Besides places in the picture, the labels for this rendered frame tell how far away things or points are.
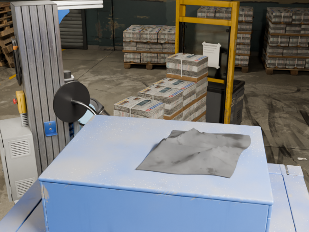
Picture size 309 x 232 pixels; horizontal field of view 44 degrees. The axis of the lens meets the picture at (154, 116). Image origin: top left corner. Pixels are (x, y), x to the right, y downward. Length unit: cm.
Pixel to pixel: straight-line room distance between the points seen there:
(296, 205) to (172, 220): 47
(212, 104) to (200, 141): 374
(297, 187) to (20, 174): 185
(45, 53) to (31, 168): 77
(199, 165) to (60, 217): 40
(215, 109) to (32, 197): 378
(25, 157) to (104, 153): 157
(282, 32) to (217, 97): 384
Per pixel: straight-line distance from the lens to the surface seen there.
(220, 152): 110
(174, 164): 106
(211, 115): 495
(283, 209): 131
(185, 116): 400
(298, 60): 860
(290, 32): 843
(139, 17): 1024
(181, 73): 418
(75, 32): 1078
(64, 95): 153
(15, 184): 275
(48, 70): 254
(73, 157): 113
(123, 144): 119
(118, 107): 347
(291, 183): 145
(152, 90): 381
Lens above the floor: 228
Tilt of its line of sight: 22 degrees down
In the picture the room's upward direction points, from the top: straight up
